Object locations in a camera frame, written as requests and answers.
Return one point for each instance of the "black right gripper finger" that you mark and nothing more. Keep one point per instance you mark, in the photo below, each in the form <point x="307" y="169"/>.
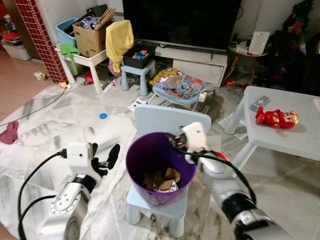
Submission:
<point x="172" y="138"/>

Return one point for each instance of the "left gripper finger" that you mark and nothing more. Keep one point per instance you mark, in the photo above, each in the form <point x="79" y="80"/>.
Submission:
<point x="95" y="152"/>
<point x="113" y="156"/>

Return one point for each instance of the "brown printed cardboard scrap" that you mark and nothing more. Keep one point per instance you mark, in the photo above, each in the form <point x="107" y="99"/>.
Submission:
<point x="160" y="180"/>

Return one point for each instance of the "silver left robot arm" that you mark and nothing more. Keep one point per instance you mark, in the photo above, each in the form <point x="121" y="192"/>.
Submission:
<point x="65" y="205"/>

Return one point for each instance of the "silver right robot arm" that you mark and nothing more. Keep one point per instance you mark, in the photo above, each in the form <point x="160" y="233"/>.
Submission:
<point x="220" y="180"/>

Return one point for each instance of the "purple plastic rubbish bin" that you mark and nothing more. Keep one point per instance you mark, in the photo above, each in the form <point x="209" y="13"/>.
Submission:
<point x="150" y="150"/>

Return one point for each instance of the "light blue plastic bin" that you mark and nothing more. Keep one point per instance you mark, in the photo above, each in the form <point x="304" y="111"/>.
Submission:
<point x="65" y="32"/>

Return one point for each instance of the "pale blue child chair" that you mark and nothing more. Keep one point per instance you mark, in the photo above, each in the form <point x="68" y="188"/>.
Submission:
<point x="160" y="117"/>

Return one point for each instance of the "small blue disc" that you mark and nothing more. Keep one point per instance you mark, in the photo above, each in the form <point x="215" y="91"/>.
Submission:
<point x="103" y="116"/>

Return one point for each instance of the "red ball toy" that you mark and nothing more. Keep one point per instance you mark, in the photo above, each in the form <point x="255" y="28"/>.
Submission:
<point x="221" y="155"/>

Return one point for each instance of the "white booklet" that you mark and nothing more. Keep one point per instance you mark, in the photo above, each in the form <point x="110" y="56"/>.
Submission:
<point x="137" y="105"/>

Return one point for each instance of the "colourful baby bouncer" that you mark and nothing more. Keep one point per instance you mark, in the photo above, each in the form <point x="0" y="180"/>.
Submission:
<point x="180" y="87"/>

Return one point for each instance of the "white television stand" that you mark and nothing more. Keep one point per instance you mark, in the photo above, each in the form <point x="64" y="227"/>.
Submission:
<point x="200" y="70"/>

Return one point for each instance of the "small red object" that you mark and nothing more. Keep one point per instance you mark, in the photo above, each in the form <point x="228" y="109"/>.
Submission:
<point x="89" y="78"/>

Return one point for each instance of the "pale blue stool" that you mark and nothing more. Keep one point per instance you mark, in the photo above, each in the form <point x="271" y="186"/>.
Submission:
<point x="137" y="72"/>

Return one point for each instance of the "black storage box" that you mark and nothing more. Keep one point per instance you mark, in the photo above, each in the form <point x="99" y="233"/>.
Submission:
<point x="132" y="62"/>

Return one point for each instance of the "grey card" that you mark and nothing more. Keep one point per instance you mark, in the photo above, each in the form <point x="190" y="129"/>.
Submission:
<point x="260" y="103"/>

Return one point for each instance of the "maroon cloth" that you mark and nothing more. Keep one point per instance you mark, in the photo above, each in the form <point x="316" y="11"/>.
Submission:
<point x="9" y="134"/>

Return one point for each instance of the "printed white paper sheet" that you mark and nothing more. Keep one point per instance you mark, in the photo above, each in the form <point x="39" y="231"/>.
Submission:
<point x="317" y="104"/>

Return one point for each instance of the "small white table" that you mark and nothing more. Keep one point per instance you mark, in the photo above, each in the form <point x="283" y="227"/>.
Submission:
<point x="90" y="59"/>

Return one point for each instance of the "small white toy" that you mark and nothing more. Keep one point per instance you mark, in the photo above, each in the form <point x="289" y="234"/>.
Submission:
<point x="41" y="75"/>

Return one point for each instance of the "red toy figure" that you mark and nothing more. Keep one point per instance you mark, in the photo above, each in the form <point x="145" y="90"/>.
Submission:
<point x="275" y="119"/>

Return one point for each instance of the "pale blue small table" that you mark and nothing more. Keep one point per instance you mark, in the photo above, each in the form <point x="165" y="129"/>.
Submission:
<point x="290" y="140"/>

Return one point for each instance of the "green plastic item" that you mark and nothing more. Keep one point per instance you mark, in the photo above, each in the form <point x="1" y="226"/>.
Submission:
<point x="70" y="50"/>

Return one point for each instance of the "round brown side table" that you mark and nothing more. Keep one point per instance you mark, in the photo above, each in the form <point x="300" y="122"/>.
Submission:
<point x="240" y="51"/>

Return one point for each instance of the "yellow hanging cloth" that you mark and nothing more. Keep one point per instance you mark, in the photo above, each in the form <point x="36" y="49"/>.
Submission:
<point x="119" y="42"/>

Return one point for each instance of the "brown cardboard box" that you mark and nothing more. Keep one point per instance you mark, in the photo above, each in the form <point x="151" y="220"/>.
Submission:
<point x="90" y="42"/>

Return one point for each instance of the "black flat television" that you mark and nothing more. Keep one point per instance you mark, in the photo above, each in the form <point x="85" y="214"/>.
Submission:
<point x="180" y="22"/>

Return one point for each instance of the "red brick pattern column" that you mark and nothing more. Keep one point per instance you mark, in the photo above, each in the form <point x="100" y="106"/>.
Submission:
<point x="40" y="40"/>

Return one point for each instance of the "white upright device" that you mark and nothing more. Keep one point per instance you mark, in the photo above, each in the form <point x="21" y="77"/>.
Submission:
<point x="259" y="43"/>

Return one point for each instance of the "white storage box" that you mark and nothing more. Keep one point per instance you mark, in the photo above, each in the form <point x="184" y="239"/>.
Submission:
<point x="17" y="51"/>

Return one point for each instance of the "dark green christmas tree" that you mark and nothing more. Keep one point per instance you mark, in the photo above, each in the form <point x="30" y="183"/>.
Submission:
<point x="295" y="40"/>

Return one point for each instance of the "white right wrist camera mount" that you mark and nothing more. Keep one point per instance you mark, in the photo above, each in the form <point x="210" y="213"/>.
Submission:
<point x="195" y="136"/>

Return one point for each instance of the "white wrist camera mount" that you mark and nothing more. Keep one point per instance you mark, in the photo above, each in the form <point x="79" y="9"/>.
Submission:
<point x="80" y="155"/>
<point x="195" y="136"/>

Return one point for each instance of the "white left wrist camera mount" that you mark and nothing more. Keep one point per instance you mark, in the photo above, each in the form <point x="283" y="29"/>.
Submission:
<point x="80" y="155"/>

